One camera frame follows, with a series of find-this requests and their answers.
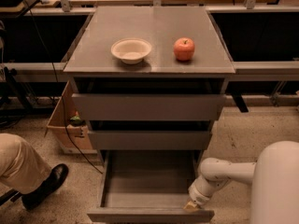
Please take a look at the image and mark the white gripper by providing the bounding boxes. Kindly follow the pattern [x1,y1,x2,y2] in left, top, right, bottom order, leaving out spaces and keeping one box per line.
[183,175,230,211]

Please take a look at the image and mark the grey bottom drawer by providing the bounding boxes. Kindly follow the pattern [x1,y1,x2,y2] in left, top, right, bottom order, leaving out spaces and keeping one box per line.
[88,150,214,224]

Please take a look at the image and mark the grey drawer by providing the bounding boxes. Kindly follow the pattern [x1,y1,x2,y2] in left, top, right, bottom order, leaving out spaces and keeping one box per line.
[88,150,214,224]
[88,121,211,150]
[71,77,227,121]

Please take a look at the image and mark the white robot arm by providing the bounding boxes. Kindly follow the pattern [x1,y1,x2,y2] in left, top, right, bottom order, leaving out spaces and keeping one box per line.
[184,141,299,224]

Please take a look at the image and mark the grey middle drawer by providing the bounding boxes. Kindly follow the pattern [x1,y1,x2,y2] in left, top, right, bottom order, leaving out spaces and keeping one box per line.
[88,121,211,150]

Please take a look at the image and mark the grey drawer cabinet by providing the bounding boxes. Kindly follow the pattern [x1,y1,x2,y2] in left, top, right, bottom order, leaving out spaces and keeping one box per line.
[64,7,235,160]

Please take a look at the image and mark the grey top drawer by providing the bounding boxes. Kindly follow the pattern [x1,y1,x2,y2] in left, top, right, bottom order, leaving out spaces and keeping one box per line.
[71,77,227,121]

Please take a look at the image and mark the black leather shoe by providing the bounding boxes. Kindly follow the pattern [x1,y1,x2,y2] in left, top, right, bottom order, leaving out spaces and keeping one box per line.
[21,163,69,210]

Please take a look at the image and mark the cardboard box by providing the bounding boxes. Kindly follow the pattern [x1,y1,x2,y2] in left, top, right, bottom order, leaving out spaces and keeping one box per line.
[47,82,95,154]

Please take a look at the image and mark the green object in box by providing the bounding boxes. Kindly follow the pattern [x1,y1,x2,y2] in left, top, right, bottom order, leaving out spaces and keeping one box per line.
[69,115,83,126]

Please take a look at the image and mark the red apple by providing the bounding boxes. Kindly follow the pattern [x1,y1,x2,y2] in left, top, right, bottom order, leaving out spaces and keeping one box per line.
[173,37,195,62]

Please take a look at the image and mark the white paper bowl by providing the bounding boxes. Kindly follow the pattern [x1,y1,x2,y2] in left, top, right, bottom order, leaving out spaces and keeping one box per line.
[111,38,151,64]

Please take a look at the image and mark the beige trouser leg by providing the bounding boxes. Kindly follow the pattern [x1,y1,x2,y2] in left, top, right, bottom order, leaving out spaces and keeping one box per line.
[0,133,51,194]

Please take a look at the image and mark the black cable on floor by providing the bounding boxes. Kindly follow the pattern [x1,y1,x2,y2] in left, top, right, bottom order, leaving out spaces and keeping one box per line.
[18,0,104,175]

